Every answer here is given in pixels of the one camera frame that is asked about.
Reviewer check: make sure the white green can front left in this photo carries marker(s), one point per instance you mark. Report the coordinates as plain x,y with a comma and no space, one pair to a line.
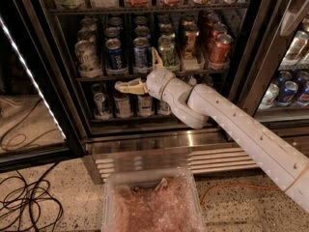
86,56

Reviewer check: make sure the small blue can bottom shelf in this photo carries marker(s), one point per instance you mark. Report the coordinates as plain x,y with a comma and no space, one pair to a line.
101,104

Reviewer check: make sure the brown can bottom right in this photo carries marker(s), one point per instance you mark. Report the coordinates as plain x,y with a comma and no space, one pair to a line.
207,80

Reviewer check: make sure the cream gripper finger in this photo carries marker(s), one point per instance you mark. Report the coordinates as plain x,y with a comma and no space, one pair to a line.
157,62
135,87

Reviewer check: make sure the blue pepsi can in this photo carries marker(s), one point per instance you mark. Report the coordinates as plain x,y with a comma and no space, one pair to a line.
114,55
141,48

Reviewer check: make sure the steel fridge bottom grille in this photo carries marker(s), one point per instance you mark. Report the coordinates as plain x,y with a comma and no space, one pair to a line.
200,152

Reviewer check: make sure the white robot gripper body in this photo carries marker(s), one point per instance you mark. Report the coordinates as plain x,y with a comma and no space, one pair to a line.
158,81

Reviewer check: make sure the brown drink bottle middle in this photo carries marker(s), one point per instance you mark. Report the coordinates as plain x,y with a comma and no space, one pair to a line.
145,105

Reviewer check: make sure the red can front right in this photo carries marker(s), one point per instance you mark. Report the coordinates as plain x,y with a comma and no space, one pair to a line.
220,48

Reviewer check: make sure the brown gold can front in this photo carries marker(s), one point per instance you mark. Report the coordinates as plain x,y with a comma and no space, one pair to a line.
190,34

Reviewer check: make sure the blue pepsi can left front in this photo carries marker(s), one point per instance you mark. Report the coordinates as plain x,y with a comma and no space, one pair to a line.
114,55

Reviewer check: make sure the open glass fridge door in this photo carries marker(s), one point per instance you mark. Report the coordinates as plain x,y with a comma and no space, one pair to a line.
39,111

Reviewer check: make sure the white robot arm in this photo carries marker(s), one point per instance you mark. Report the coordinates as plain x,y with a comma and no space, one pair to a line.
194,105

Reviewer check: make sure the clear plastic bin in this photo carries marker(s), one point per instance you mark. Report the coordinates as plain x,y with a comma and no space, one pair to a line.
164,200

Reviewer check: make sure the right glass fridge door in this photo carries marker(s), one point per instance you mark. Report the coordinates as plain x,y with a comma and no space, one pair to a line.
273,64

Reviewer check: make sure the brown drink bottle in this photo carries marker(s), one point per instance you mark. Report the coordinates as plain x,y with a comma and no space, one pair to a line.
122,105
145,105

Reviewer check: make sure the clear water bottle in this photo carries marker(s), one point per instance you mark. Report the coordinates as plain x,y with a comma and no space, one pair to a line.
192,81

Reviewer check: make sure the brown drink bottle left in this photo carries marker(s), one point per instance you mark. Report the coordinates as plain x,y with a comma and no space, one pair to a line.
122,105

